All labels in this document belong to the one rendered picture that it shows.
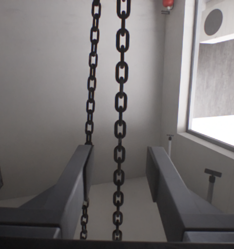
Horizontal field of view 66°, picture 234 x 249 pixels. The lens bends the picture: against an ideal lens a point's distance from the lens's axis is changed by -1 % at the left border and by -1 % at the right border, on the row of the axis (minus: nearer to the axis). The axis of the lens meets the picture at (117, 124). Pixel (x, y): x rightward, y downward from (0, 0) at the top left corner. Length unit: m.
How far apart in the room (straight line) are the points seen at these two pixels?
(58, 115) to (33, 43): 0.90
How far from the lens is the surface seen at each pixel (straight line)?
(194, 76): 2.55
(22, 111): 2.52
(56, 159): 2.67
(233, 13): 3.68
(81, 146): 0.16
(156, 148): 0.16
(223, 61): 6.79
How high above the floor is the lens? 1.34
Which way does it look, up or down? 14 degrees up
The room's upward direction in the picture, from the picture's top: 179 degrees clockwise
